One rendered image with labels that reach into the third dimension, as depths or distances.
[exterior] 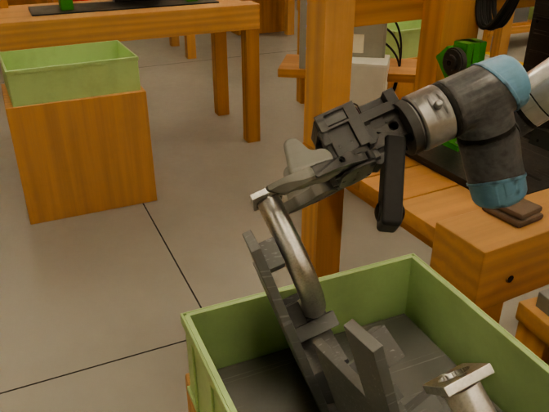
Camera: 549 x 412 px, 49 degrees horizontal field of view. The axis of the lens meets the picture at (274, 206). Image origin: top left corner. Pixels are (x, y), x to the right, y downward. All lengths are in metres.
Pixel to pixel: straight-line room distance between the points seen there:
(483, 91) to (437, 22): 1.02
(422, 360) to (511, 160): 0.37
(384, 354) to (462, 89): 0.36
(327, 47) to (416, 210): 0.48
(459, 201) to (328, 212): 0.45
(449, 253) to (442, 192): 0.23
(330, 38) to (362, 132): 0.84
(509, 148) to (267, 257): 0.34
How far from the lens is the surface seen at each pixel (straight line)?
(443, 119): 0.76
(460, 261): 1.27
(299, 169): 0.68
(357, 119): 0.73
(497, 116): 0.80
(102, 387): 2.23
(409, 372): 0.99
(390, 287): 1.06
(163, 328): 2.42
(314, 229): 1.76
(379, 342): 0.58
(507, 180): 0.83
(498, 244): 1.25
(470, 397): 0.48
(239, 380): 0.96
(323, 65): 1.56
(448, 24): 1.79
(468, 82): 0.78
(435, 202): 1.42
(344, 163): 0.69
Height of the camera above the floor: 1.51
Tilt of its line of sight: 28 degrees down
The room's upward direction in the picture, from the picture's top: straight up
